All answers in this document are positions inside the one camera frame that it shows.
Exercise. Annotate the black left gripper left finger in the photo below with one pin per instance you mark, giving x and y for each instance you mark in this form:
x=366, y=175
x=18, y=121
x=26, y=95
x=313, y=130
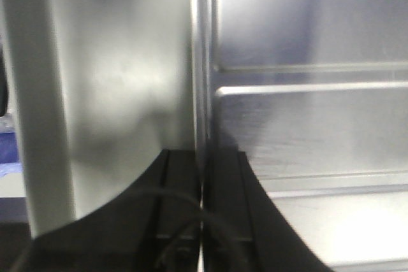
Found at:
x=153, y=225

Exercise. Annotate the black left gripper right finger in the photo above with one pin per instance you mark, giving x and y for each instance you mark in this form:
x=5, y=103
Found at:
x=255, y=235

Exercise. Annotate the large grey serving tray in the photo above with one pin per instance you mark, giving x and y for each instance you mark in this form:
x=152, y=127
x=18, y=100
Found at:
x=99, y=88

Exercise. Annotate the small silver ribbed tray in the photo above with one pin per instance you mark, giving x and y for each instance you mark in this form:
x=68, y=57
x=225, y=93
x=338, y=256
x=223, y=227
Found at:
x=314, y=92

